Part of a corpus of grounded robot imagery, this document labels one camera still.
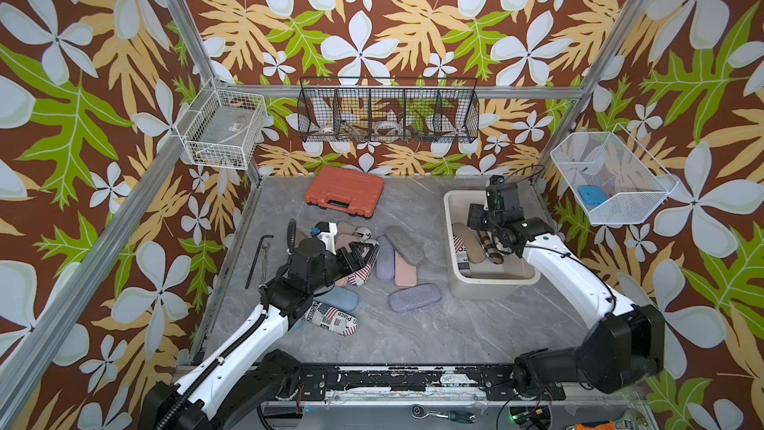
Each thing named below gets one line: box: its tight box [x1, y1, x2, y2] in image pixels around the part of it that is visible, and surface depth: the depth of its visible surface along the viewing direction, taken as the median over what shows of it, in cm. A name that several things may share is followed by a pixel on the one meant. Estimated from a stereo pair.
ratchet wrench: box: [410, 404, 477, 425], surface depth 71 cm
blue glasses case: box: [312, 285, 359, 313], surface depth 88 cm
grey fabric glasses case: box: [384, 224, 426, 266], surface depth 97 cm
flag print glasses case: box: [303, 300, 360, 337], surface depth 84 cm
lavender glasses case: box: [388, 282, 442, 313], surface depth 88 cm
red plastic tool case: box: [304, 165, 385, 218], surface depth 110 cm
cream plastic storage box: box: [443, 190, 542, 300], surface depth 93 cm
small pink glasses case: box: [393, 249, 417, 289], surface depth 93 cm
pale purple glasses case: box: [375, 235, 395, 280], surface depth 96 cm
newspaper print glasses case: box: [453, 234, 472, 278], surface depth 95 cm
